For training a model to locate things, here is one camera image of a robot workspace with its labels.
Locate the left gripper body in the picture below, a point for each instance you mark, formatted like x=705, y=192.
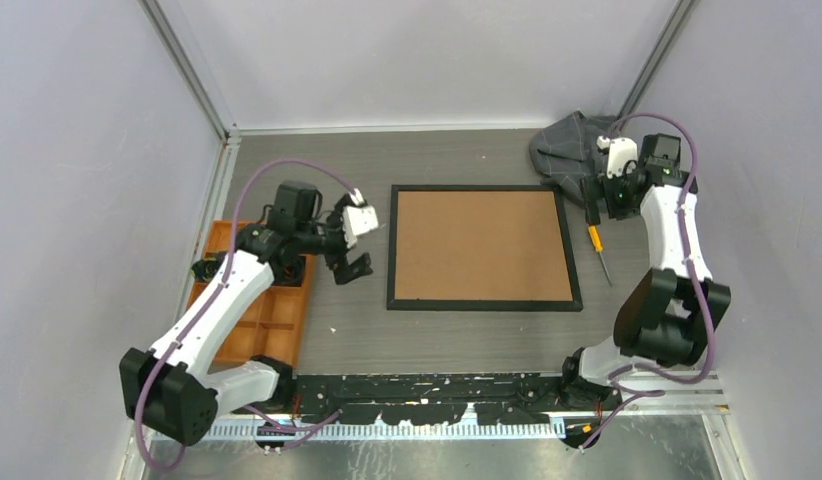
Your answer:
x=327, y=240

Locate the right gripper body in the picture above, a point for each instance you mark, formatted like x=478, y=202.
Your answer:
x=618, y=204

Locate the yellow handled screwdriver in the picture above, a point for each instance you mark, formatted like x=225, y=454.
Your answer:
x=599, y=250

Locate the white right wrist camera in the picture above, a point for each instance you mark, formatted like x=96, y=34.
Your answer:
x=621, y=153

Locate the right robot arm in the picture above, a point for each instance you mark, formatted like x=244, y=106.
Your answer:
x=671, y=316

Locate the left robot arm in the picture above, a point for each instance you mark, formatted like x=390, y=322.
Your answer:
x=169, y=387

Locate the grey checked cloth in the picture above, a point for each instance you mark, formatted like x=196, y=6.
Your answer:
x=566, y=151

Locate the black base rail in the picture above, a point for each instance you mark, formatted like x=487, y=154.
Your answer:
x=437, y=399

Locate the black picture frame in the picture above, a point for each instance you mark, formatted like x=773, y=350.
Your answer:
x=475, y=248

